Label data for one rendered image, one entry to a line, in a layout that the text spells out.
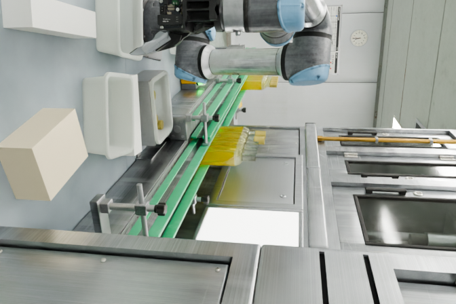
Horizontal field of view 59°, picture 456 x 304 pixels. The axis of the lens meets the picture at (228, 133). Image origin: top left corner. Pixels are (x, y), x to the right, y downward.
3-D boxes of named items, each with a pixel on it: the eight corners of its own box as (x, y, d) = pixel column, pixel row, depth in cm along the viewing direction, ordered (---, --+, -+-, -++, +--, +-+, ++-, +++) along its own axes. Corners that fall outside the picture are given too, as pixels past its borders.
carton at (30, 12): (0, -7, 74) (30, -8, 73) (72, 12, 97) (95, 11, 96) (3, 27, 75) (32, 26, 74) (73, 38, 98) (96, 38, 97)
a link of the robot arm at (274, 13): (303, 37, 79) (304, 26, 71) (248, 39, 81) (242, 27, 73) (305, -3, 79) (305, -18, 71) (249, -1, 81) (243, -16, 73)
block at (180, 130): (169, 140, 153) (186, 141, 152) (167, 117, 150) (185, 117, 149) (172, 137, 156) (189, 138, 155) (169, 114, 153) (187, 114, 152)
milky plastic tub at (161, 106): (134, 146, 135) (158, 146, 134) (125, 80, 127) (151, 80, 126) (151, 128, 151) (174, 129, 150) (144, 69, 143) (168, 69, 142)
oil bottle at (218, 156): (186, 164, 153) (241, 167, 150) (185, 150, 151) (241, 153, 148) (190, 159, 159) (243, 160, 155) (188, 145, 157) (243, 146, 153)
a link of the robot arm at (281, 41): (298, 0, 90) (298, -18, 79) (294, 49, 90) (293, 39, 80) (262, -1, 92) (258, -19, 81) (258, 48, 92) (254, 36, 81)
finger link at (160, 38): (119, 51, 78) (155, 22, 76) (131, 53, 84) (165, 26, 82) (129, 65, 79) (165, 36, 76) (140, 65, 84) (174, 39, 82)
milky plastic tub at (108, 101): (75, 159, 103) (107, 161, 101) (73, 71, 101) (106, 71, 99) (107, 150, 120) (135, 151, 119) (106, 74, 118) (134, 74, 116)
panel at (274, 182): (171, 298, 105) (304, 311, 99) (169, 290, 104) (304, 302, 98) (228, 157, 188) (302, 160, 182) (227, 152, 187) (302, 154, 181)
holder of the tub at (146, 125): (134, 160, 137) (156, 161, 136) (124, 81, 128) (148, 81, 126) (151, 141, 153) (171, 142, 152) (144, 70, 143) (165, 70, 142)
